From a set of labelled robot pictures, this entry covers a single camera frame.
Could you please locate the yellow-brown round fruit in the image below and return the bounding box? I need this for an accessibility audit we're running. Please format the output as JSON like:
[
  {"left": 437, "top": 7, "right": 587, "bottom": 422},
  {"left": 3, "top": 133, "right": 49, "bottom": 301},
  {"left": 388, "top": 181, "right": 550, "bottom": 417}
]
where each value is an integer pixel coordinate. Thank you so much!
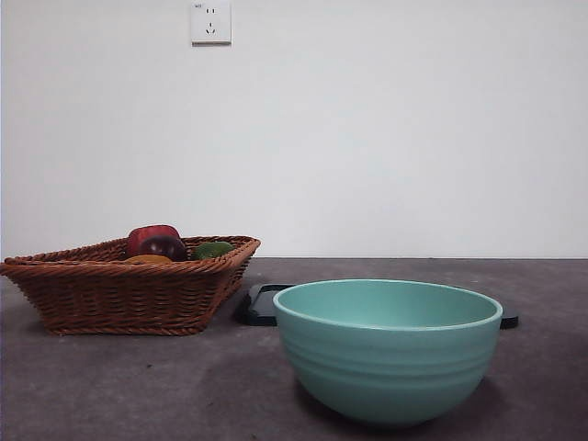
[{"left": 122, "top": 254, "right": 174, "bottom": 266}]

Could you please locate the teal ribbed bowl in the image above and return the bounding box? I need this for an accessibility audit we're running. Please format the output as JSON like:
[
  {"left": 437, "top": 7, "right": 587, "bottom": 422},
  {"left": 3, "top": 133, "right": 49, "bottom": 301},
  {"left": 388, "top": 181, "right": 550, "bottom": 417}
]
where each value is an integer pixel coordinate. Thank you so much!
[{"left": 272, "top": 277, "right": 504, "bottom": 424}]

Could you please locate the green avocado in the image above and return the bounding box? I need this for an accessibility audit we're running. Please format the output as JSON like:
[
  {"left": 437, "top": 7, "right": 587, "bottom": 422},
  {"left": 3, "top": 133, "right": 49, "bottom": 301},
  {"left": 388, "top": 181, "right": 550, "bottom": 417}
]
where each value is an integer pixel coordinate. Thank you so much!
[{"left": 189, "top": 241, "right": 235, "bottom": 262}]

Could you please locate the dark green rectangular tray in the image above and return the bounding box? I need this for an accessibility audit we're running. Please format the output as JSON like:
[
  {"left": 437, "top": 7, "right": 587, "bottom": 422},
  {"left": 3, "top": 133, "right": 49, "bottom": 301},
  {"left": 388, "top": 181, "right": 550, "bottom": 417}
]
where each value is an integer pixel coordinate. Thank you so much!
[{"left": 233, "top": 283, "right": 520, "bottom": 330}]

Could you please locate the dark purple round fruit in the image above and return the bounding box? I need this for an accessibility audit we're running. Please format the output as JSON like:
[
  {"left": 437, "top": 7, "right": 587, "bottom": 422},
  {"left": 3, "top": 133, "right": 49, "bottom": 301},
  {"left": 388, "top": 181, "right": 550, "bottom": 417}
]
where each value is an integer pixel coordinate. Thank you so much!
[{"left": 137, "top": 234, "right": 188, "bottom": 263}]

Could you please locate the red apple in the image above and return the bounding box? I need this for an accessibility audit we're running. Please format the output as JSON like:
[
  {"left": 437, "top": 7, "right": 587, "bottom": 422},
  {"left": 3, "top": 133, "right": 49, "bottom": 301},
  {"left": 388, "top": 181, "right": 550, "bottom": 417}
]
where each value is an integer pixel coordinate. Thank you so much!
[{"left": 127, "top": 224, "right": 181, "bottom": 258}]

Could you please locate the brown wicker basket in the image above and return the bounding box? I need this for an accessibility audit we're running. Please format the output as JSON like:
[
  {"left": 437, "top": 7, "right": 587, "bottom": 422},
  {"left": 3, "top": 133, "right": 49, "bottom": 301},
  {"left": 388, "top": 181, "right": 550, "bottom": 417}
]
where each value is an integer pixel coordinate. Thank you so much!
[{"left": 0, "top": 234, "right": 262, "bottom": 337}]

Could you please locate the white wall socket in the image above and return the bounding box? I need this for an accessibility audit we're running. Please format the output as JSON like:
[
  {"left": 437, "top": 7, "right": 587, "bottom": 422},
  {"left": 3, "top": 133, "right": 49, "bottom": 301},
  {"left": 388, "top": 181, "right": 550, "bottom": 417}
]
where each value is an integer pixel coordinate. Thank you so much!
[{"left": 191, "top": 1, "right": 232, "bottom": 47}]

